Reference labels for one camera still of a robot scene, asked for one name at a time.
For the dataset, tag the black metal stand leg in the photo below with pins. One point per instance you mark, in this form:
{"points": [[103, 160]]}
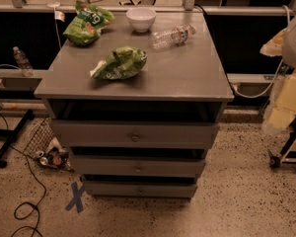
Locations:
{"points": [[10, 136]]}

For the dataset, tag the grey bottom drawer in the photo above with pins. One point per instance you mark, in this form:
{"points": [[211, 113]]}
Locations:
{"points": [[117, 189]]}

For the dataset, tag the clear plastic bottle lying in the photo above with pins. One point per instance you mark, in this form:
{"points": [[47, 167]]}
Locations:
{"points": [[172, 36]]}

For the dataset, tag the grey drawer cabinet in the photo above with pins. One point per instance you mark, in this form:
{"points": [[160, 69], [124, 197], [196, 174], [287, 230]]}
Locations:
{"points": [[182, 84]]}

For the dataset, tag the grey top drawer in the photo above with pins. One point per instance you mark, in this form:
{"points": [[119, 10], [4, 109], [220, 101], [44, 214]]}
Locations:
{"points": [[86, 133]]}

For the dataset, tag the white bowl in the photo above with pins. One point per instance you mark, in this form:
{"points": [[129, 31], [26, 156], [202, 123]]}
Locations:
{"points": [[141, 19]]}

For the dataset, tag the grey drawer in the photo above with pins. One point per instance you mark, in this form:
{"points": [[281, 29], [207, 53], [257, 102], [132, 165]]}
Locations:
{"points": [[117, 189], [86, 133], [118, 166]]}

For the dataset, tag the green chip bag rear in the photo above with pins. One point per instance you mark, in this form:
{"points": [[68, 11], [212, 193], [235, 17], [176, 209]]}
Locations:
{"points": [[87, 26]]}

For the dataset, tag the wire basket with trash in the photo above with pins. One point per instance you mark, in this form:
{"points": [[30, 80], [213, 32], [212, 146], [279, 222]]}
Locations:
{"points": [[45, 149]]}

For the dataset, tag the green chip bag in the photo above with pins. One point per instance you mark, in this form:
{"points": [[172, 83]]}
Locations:
{"points": [[121, 63], [87, 26]]}

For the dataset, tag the upright water bottle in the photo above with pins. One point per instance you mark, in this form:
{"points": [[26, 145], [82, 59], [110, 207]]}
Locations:
{"points": [[23, 62]]}

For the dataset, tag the blue tape cross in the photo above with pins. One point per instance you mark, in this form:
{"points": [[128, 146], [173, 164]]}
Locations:
{"points": [[76, 201]]}

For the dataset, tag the grey middle drawer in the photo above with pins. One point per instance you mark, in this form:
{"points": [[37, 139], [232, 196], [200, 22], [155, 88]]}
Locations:
{"points": [[118, 166]]}

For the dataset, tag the green chip bag front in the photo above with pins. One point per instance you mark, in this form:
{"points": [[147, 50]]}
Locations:
{"points": [[121, 63]]}

